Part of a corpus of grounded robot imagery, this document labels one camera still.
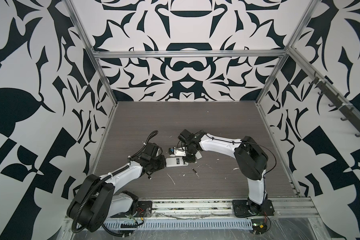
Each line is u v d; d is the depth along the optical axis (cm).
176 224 65
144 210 73
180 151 79
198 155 92
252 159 50
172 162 89
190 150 76
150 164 69
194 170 87
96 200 41
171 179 84
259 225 71
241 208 74
